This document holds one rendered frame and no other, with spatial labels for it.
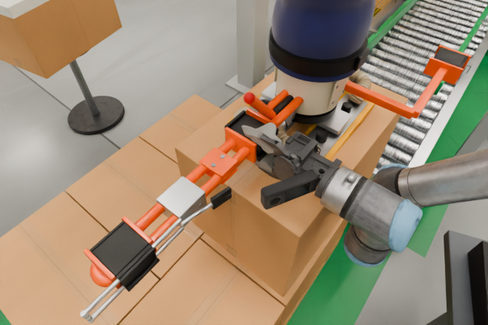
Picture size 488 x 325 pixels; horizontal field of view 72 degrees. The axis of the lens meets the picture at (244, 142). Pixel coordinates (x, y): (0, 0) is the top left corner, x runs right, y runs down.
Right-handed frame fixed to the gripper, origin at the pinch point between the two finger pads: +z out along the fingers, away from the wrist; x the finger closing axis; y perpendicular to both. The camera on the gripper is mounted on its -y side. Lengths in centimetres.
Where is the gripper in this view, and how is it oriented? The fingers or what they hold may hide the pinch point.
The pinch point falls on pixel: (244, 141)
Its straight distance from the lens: 73.8
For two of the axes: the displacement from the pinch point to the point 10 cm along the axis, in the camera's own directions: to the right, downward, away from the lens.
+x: 0.0, -6.6, -7.5
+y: 6.2, -5.9, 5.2
